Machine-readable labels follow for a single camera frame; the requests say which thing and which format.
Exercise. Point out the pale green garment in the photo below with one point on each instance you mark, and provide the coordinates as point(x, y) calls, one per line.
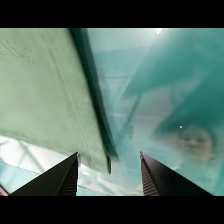
point(46, 90)

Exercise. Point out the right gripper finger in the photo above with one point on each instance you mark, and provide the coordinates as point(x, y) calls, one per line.
point(58, 180)

